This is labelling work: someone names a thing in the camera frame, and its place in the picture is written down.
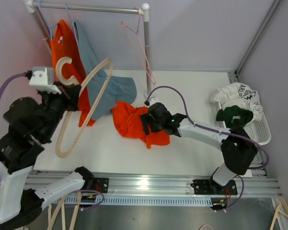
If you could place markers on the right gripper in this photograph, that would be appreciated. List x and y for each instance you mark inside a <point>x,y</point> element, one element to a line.
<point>146,119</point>

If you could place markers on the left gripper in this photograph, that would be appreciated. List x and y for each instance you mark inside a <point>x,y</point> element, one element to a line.
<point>70,93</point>

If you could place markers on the orange t shirt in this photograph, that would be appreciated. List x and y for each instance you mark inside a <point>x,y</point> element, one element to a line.
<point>127,122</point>
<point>64,46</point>

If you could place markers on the light blue wire hanger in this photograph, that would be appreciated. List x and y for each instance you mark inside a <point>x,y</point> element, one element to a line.
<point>72,24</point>

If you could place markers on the green white t shirt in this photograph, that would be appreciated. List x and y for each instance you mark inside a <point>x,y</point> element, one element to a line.
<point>240,105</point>

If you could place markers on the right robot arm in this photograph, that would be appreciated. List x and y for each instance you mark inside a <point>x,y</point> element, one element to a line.
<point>237,149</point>

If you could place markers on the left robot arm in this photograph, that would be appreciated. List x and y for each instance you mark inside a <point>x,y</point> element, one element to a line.
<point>31,125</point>

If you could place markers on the blue hanger far left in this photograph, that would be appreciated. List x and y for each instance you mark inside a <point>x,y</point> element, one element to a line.
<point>48,25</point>

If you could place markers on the spare wooden hanger right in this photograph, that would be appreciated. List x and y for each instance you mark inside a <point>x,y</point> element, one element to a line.
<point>280,217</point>

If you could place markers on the spare wooden hangers left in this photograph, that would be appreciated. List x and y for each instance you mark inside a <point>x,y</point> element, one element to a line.
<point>60,206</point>

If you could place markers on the white laundry basket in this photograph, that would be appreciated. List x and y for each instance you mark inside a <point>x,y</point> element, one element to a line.
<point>258,130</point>

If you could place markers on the clothes rack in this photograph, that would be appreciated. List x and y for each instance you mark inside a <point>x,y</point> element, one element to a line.
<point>143,12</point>

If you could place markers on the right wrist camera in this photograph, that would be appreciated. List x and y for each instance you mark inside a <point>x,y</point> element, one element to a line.
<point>151,101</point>

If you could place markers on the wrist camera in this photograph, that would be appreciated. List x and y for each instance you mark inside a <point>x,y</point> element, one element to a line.
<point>151,101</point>
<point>43,80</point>

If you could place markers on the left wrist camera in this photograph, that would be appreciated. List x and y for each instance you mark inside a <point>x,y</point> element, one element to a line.
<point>43,80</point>

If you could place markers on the aluminium rail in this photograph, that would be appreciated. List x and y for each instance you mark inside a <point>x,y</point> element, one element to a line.
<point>156,185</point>

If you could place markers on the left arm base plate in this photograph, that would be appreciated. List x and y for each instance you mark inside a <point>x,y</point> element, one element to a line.
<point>100,184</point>

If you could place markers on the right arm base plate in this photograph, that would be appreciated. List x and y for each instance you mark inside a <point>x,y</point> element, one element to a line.
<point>204,185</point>

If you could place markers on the white cable duct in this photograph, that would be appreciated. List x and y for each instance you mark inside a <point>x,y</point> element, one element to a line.
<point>189,201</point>

